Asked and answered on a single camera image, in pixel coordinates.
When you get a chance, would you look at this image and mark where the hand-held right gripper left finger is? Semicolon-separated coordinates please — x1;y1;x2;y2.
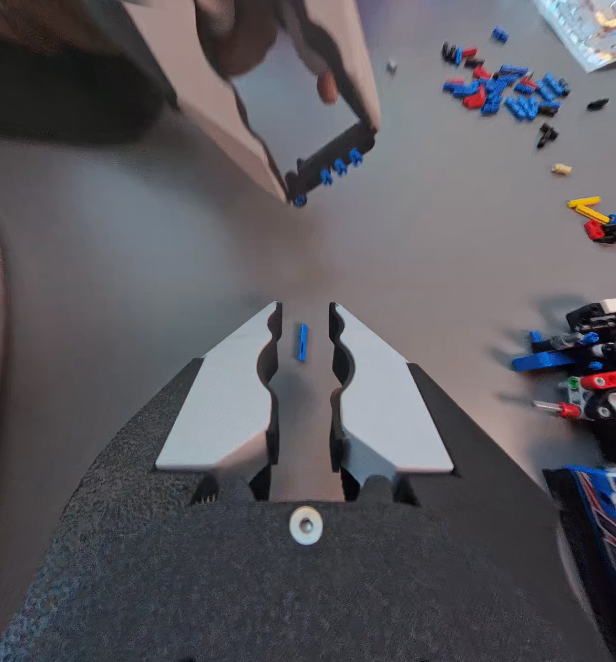
154;301;284;485

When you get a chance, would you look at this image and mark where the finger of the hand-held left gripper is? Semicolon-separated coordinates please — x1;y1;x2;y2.
122;0;289;205
287;0;383;132

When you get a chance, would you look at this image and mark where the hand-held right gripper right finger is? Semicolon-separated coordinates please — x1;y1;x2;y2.
329;301;455;488

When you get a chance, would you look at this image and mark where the black Lego beam subassembly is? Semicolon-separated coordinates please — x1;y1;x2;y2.
285;123;378;209

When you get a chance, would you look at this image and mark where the grey desk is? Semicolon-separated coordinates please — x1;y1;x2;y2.
0;0;616;642

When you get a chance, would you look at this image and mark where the pile of small plastic pins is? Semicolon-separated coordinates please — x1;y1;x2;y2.
440;41;572;122

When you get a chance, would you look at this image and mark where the partly built toy brick car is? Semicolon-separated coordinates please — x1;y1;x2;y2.
510;295;616;662

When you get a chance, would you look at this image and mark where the holographic sticker sheet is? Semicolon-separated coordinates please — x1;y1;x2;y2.
533;0;616;73

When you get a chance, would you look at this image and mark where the pile of mixed brick pieces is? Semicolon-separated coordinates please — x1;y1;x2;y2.
583;212;616;245

